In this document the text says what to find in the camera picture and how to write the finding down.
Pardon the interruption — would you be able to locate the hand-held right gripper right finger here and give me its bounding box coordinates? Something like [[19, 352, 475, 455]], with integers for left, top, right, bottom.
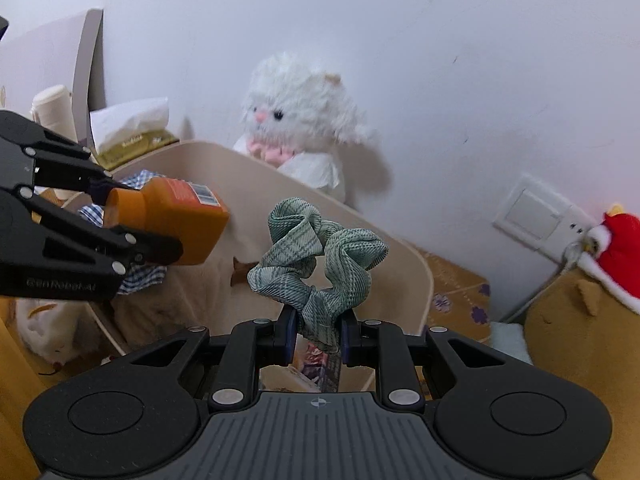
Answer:
[[336, 310, 511, 406]]

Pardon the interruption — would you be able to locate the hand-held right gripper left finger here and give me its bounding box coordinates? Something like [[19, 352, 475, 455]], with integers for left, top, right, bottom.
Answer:
[[122, 305, 301, 406]]

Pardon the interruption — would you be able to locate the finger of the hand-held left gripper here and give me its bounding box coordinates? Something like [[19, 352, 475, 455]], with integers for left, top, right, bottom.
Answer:
[[0, 190, 184, 282], [0, 110, 142, 206]]

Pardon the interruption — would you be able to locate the orange plastic bottle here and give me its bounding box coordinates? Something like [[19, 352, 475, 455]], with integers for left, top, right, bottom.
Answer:
[[104, 176, 231, 267]]

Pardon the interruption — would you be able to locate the green plaid scrunchie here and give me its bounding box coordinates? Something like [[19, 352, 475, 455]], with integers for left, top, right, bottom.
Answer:
[[247, 198, 390, 353]]

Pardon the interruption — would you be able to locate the beige plastic storage basket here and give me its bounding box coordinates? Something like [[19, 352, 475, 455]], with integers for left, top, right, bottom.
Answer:
[[62, 140, 435, 395]]

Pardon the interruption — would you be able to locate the blue checked cloth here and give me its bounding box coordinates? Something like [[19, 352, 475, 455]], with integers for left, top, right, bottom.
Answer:
[[77, 169, 168, 295]]

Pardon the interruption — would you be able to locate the small pink packet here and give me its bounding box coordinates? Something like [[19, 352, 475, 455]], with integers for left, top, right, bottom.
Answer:
[[295, 337, 331, 391]]

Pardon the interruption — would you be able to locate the white fluffy plush toy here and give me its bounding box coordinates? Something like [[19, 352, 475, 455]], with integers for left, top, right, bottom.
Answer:
[[14, 299, 118, 366]]

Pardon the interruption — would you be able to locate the green tissue box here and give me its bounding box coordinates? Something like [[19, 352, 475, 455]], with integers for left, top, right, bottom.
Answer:
[[89, 96, 181, 170]]

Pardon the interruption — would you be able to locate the beige thermos bottle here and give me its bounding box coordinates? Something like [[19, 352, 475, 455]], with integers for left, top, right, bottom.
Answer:
[[31, 85, 80, 146]]

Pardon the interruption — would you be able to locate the floral print table mat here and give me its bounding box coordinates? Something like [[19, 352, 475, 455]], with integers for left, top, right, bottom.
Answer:
[[410, 247, 493, 343]]

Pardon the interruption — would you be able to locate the light blue cloth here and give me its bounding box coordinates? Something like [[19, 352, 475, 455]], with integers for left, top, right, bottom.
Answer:
[[489, 322, 532, 363]]

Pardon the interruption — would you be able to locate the white plush cat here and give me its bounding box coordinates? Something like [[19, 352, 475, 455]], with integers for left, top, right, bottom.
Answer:
[[232, 51, 381, 203]]

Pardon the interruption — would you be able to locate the brown capybara plush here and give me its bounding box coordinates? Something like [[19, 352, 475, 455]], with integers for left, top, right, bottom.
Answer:
[[522, 266, 640, 480]]

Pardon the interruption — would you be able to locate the red plush hat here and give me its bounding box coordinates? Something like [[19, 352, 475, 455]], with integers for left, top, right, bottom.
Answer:
[[565, 203, 640, 315]]

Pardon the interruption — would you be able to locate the white wall switch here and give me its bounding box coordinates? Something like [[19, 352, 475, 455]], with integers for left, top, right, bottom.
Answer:
[[492, 174, 573, 250]]

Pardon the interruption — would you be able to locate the white wall socket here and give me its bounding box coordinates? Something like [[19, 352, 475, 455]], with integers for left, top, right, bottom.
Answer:
[[542, 207, 608, 263]]

